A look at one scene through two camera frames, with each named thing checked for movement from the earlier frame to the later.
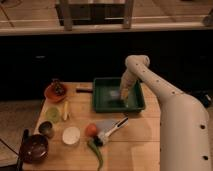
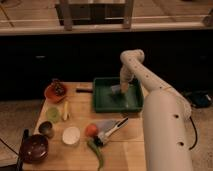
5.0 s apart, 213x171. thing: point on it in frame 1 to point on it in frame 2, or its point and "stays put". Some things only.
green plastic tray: (107, 96) stays put
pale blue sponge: (114, 93) to (115, 88)
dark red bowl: (35, 148) stays put
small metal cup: (45, 128) stays put
